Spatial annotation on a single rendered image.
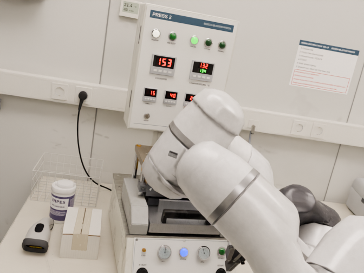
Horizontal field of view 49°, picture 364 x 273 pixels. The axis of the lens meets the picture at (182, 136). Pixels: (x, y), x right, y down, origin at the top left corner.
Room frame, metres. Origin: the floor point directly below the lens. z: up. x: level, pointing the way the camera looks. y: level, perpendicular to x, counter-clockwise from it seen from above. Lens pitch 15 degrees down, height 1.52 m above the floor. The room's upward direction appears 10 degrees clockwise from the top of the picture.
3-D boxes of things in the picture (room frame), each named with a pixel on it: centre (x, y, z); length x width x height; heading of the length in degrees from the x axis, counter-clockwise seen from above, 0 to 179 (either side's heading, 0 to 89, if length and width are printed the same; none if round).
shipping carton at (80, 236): (1.21, 0.28, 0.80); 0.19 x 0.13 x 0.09; 9
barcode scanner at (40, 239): (1.19, 0.41, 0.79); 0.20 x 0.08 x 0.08; 9
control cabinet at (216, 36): (1.42, 0.05, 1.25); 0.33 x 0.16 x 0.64; 107
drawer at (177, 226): (1.21, -0.02, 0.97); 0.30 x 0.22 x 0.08; 17
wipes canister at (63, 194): (1.35, 0.39, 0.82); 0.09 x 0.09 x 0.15
